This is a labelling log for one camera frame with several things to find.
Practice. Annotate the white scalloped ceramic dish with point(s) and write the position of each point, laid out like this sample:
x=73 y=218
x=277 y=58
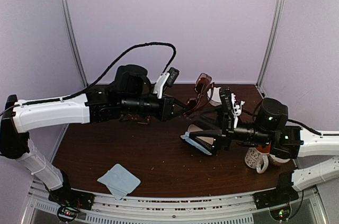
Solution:
x=213 y=96

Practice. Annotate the aluminium right corner post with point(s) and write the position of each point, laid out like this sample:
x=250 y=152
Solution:
x=278 y=10

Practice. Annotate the black glasses case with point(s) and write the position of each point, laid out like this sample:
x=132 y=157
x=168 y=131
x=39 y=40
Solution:
x=202 y=143

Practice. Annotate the white cream bowl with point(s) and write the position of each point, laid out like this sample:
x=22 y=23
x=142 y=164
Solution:
x=277 y=161

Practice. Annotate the aluminium corner post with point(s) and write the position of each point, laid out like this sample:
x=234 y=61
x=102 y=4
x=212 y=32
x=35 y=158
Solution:
x=278 y=10
x=73 y=42

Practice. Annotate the light blue cloth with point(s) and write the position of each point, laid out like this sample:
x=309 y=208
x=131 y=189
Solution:
x=119 y=181
x=186 y=137

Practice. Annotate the white patterned mug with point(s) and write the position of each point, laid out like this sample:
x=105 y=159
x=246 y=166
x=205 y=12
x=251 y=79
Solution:
x=258 y=158

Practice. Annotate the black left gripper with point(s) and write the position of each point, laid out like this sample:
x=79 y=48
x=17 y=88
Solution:
x=166 y=113

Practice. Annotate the dark brown sunglasses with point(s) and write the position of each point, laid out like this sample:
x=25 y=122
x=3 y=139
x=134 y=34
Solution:
x=202 y=85

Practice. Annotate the aluminium front frame rail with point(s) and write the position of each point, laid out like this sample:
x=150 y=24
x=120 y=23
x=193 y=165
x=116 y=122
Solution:
x=233 y=208

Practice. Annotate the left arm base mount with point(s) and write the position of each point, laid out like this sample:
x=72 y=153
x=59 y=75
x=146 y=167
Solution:
x=70 y=201

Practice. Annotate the aluminium left corner post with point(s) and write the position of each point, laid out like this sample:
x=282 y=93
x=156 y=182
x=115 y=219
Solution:
x=73 y=42

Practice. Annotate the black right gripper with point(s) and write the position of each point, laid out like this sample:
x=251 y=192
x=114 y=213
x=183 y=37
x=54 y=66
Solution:
x=226 y=136

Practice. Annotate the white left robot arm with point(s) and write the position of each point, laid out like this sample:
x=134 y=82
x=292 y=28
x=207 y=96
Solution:
x=130 y=93

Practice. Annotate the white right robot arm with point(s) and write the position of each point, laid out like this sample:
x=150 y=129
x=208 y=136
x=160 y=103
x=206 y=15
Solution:
x=286 y=139

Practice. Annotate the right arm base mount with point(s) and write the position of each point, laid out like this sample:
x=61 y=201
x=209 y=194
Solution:
x=279 y=199

